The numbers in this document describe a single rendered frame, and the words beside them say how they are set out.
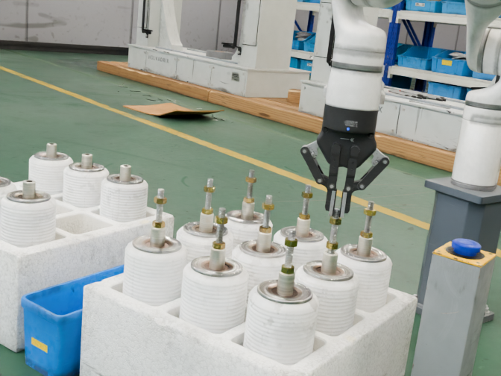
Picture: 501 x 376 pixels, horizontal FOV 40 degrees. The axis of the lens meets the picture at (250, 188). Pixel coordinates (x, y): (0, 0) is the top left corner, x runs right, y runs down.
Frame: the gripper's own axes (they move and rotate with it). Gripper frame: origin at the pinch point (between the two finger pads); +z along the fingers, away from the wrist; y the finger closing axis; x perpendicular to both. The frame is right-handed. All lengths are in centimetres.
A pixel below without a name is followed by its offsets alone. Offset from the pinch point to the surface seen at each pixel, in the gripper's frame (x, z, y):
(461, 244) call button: -2.1, 2.8, 17.8
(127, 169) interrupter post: 34, 8, -44
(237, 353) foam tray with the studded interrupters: -16.4, 17.8, -10.0
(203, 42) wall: 738, 17, -199
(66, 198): 36, 17, -58
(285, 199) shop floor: 131, 36, -20
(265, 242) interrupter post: 4.0, 9.0, -10.4
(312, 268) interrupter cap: -0.9, 10.4, -2.4
